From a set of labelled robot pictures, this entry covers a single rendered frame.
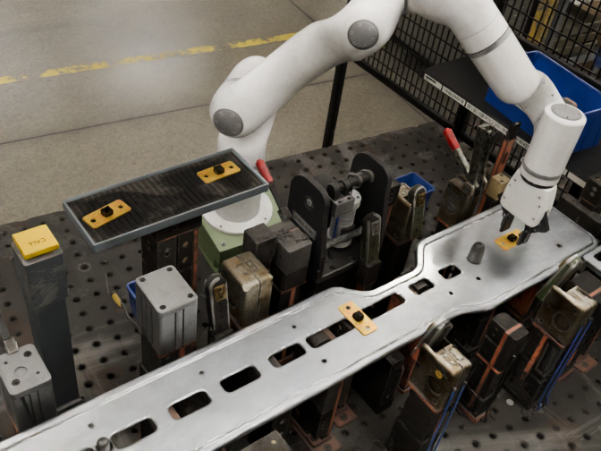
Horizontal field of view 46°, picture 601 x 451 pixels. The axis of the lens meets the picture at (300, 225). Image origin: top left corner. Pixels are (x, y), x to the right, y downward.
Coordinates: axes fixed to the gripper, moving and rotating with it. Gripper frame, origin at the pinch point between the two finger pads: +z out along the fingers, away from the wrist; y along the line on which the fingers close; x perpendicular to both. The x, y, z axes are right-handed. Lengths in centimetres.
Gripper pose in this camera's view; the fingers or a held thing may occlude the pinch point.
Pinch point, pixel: (514, 230)
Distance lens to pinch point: 168.4
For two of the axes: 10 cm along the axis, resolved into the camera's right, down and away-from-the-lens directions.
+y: 5.9, 5.9, -5.6
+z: -1.3, 7.5, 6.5
